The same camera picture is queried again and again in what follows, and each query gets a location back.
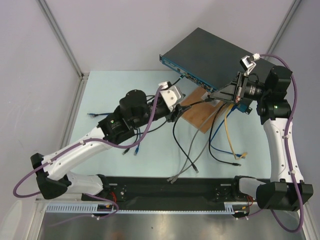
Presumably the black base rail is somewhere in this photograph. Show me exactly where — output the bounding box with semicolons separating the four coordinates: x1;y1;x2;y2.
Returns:
82;175;276;211

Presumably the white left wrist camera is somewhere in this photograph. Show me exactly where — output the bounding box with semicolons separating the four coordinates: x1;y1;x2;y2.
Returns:
158;81;184;112

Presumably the aluminium front frame rail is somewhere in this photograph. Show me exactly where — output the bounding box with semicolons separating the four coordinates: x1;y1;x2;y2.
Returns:
35;197;82;204

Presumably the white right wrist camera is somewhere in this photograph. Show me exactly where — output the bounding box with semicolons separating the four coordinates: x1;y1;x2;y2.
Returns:
240;53;261;76

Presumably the blue ethernet cable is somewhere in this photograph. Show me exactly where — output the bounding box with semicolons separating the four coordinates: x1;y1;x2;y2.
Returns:
209;104;245;160
86;112;156;156

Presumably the metal switch stand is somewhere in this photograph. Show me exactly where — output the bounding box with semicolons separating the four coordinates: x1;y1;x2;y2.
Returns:
201;92;221;107

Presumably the black cable teal plug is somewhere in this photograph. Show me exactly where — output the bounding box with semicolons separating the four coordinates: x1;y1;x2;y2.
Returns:
168;75;185;88

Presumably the left aluminium frame post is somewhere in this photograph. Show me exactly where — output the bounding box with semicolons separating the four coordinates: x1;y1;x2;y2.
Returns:
37;0;90;80

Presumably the black ethernet cable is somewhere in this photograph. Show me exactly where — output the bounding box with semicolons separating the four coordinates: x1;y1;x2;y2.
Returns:
171;97;211;174
209;102;243;167

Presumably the blue-faced black network switch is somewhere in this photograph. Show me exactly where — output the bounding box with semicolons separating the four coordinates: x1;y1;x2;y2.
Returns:
159;27;274;116

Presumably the yellow ethernet cable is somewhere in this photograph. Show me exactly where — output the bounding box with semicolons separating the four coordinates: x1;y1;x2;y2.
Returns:
224;102;249;161

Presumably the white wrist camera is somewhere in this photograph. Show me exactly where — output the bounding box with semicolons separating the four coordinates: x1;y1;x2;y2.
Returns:
240;53;261;76
158;81;184;112

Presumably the aluminium frame post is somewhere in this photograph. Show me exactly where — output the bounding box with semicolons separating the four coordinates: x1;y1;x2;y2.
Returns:
266;0;302;54
37;0;90;80

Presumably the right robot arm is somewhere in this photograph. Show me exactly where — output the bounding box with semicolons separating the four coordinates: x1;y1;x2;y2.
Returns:
210;66;314;212

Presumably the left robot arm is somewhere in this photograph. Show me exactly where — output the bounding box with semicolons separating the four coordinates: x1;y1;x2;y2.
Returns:
30;86;184;200

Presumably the black ethernet cable plugged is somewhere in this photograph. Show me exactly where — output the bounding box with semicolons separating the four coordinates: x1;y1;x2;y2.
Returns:
209;102;243;167

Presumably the wooden base board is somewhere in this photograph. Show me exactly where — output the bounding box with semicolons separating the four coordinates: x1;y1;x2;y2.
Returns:
182;87;224;134

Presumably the blue ethernet cable plugged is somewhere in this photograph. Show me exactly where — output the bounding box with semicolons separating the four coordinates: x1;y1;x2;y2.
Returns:
209;104;245;160

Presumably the right aluminium frame post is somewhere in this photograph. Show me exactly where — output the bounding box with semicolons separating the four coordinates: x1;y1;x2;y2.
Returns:
266;0;302;54

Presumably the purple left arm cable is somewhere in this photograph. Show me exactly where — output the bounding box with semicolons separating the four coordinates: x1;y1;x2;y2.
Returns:
12;84;171;199

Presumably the white slotted cable duct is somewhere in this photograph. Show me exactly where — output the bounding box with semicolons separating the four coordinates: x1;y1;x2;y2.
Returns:
45;202;249;215

